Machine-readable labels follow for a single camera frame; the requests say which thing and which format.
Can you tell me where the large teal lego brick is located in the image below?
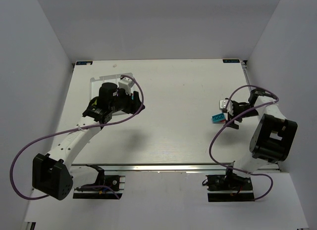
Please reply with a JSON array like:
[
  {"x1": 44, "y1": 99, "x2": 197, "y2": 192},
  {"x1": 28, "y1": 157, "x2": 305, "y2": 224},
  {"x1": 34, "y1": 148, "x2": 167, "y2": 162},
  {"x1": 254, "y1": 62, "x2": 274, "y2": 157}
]
[{"x1": 211, "y1": 113, "x2": 226, "y2": 124}]

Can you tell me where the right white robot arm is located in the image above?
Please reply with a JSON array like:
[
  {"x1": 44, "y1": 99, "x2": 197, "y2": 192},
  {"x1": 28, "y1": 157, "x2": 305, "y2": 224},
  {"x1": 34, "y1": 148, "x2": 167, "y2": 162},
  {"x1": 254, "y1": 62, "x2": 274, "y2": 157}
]
[{"x1": 219, "y1": 88, "x2": 298, "y2": 183}]

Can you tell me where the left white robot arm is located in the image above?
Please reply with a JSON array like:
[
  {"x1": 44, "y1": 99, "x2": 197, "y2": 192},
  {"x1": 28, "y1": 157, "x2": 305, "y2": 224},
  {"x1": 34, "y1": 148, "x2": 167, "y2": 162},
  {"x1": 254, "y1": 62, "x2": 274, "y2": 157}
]
[{"x1": 32, "y1": 76, "x2": 145, "y2": 200}]

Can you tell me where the white divided sorting tray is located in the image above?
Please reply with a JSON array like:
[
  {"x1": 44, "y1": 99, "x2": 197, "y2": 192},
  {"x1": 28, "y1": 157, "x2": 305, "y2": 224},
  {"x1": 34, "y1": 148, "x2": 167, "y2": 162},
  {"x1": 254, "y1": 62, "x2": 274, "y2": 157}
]
[{"x1": 83, "y1": 73, "x2": 136, "y2": 120}]

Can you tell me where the right blue corner label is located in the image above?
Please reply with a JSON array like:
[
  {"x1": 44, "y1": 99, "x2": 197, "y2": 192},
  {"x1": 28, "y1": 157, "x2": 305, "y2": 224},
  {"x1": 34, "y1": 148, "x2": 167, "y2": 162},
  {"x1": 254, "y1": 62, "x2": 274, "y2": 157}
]
[{"x1": 222, "y1": 59, "x2": 240, "y2": 63}]

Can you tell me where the blue corner label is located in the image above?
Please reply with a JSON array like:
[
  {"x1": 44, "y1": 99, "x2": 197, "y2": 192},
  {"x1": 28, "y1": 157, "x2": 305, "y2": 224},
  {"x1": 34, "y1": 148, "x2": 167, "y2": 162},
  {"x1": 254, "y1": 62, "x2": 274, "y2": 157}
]
[
  {"x1": 75, "y1": 61, "x2": 93, "y2": 66},
  {"x1": 222, "y1": 59, "x2": 240, "y2": 63}
]

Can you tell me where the left blue corner label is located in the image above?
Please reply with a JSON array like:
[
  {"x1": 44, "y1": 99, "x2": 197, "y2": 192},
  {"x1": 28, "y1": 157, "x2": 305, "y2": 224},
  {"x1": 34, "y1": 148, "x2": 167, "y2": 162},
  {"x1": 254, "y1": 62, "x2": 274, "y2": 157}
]
[{"x1": 75, "y1": 61, "x2": 93, "y2": 66}]

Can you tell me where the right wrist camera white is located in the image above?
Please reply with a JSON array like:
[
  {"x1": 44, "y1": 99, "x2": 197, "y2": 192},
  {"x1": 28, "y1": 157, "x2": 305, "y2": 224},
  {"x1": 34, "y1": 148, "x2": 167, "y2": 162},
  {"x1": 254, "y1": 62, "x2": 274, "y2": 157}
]
[{"x1": 219, "y1": 99, "x2": 233, "y2": 115}]

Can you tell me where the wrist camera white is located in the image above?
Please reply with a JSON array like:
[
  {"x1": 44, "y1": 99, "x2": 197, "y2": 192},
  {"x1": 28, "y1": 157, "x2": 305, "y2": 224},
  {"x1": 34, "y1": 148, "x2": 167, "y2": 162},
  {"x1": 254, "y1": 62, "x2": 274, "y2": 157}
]
[
  {"x1": 118, "y1": 76, "x2": 135, "y2": 95},
  {"x1": 219, "y1": 99, "x2": 233, "y2": 115}
]

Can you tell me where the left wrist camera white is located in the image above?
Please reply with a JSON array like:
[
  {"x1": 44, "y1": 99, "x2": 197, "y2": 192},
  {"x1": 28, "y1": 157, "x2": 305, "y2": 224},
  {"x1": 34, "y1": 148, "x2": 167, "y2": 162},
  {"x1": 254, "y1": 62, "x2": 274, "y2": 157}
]
[{"x1": 118, "y1": 76, "x2": 135, "y2": 95}]

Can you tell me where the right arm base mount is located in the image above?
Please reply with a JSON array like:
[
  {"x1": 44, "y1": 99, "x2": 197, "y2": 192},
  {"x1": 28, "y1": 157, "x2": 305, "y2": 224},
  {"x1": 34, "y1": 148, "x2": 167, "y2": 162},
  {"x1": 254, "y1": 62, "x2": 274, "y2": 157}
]
[{"x1": 202, "y1": 169, "x2": 255, "y2": 202}]

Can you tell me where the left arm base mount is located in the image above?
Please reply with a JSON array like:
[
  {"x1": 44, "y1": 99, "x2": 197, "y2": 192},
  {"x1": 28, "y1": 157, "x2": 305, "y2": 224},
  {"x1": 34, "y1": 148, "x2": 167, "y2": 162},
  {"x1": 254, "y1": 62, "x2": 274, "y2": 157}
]
[{"x1": 70, "y1": 165, "x2": 125, "y2": 200}]

